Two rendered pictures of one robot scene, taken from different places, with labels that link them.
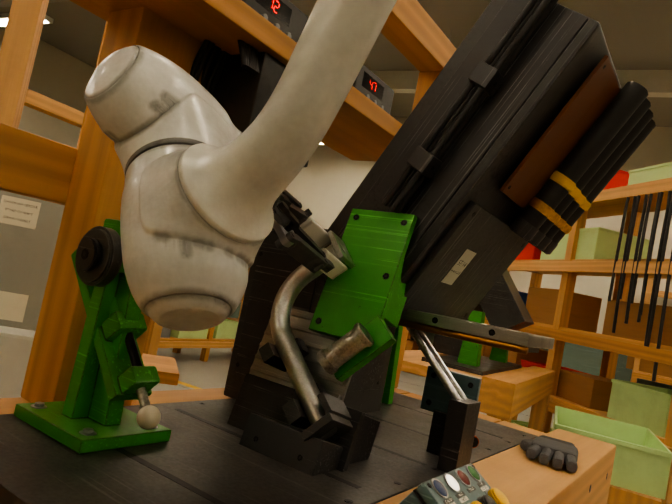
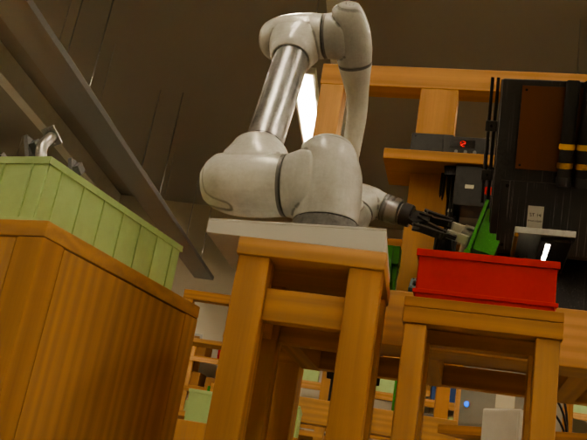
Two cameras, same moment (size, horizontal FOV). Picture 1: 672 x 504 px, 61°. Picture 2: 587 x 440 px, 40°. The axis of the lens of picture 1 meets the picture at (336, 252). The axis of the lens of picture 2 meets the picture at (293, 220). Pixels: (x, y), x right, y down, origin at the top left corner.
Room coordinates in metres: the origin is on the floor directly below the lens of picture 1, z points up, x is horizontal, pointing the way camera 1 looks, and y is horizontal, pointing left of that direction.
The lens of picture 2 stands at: (-0.45, -2.02, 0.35)
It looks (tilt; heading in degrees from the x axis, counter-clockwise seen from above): 19 degrees up; 70
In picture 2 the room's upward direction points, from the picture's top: 10 degrees clockwise
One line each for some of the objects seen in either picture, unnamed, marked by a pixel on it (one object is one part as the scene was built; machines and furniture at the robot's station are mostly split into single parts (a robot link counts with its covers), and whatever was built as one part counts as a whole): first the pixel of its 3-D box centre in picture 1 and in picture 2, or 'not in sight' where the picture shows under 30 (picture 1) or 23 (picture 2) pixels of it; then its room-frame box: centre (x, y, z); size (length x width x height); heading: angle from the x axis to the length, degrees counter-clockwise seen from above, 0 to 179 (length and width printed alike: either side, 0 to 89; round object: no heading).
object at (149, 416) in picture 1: (144, 401); not in sight; (0.70, 0.19, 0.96); 0.06 x 0.03 x 0.06; 56
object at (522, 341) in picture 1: (428, 321); (538, 255); (1.00, -0.18, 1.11); 0.39 x 0.16 x 0.03; 56
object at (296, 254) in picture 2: not in sight; (318, 273); (0.24, -0.37, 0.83); 0.32 x 0.32 x 0.04; 59
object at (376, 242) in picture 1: (373, 275); (486, 237); (0.90, -0.06, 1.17); 0.13 x 0.12 x 0.20; 146
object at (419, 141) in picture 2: not in sight; (431, 146); (0.88, 0.29, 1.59); 0.15 x 0.07 x 0.07; 146
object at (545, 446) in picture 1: (549, 450); not in sight; (1.13, -0.48, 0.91); 0.20 x 0.11 x 0.03; 155
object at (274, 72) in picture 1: (263, 113); (479, 192); (1.02, 0.18, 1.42); 0.17 x 0.12 x 0.15; 146
